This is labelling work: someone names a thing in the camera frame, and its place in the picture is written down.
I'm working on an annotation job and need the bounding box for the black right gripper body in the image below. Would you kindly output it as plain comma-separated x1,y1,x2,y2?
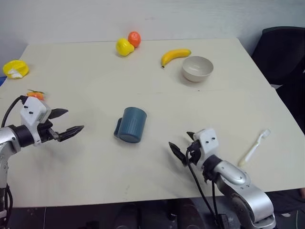
185,140,203,166

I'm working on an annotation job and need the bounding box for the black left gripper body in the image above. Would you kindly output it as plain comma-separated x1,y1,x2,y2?
36,120,60,145

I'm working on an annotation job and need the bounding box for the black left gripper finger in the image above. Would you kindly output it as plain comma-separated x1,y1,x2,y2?
49,108,70,120
58,125,85,143

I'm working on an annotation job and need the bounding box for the small orange tangerine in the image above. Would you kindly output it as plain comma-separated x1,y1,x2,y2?
26,89,46,101

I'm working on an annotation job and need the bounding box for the blue ribbed mug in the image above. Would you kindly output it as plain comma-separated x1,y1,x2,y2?
113,106,148,144

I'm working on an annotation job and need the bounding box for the white toothbrush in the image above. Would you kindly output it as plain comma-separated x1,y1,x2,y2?
237,129,271,167

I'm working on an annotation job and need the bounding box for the yellow small bowl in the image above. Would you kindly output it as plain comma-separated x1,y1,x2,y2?
2,60,31,80

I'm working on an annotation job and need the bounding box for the dark rounded shape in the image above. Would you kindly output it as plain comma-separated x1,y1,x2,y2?
177,198,205,229

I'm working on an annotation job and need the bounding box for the beige bowl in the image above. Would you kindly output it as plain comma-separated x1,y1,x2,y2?
182,56,214,83

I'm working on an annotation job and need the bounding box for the yellow banana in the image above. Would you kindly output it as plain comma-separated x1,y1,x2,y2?
161,48,192,70

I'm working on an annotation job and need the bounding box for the yellow toy pepper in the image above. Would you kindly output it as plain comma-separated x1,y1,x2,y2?
115,38,135,57

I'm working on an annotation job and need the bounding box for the person in dark clothes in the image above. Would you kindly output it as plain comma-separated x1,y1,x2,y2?
267,187,305,217

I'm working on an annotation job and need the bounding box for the orange toy fruit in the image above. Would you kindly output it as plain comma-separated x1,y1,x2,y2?
128,31,142,48

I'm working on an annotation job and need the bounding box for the black office chair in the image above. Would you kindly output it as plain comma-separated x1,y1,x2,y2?
251,26,305,140

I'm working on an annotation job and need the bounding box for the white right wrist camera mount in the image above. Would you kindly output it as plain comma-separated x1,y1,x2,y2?
193,128,220,160

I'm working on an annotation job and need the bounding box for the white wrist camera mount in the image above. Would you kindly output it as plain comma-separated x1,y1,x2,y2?
193,128,220,160
20,96,51,146

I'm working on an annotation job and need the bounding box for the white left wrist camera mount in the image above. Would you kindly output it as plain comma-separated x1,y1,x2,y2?
20,96,51,146

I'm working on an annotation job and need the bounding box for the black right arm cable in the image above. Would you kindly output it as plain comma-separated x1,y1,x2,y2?
185,149,227,229

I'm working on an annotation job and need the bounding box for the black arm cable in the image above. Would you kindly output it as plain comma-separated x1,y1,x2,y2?
185,149,227,229
0,95,27,128

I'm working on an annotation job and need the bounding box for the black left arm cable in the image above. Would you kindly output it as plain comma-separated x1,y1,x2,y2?
0,95,27,128

